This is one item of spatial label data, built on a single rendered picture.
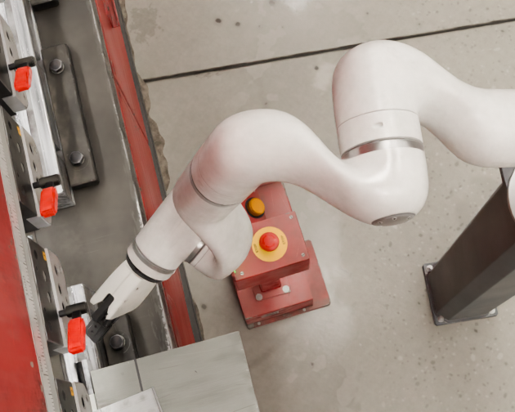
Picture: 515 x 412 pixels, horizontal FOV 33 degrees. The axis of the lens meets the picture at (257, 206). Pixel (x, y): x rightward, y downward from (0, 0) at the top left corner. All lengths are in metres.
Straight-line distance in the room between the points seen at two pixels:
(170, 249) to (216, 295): 1.17
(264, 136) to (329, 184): 0.09
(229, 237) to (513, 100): 0.45
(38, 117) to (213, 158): 0.70
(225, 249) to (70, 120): 0.58
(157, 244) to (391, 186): 0.49
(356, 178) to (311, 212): 1.58
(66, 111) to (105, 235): 0.26
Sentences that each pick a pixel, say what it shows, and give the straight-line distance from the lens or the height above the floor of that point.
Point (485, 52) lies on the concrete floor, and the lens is 2.81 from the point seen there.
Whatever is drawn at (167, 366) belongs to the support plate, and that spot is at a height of 1.00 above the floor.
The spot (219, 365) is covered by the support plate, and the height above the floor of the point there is 1.00.
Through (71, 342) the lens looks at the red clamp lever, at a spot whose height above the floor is 1.31.
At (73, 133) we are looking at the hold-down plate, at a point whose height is 0.91.
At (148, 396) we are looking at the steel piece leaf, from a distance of 1.52.
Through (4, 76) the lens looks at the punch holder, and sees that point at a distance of 1.39.
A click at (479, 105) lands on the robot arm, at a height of 1.50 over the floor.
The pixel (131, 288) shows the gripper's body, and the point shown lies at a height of 1.13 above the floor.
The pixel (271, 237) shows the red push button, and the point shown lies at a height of 0.81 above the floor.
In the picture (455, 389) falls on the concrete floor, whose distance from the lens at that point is 2.54.
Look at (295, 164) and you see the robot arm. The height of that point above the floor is 1.53.
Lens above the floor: 2.50
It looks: 75 degrees down
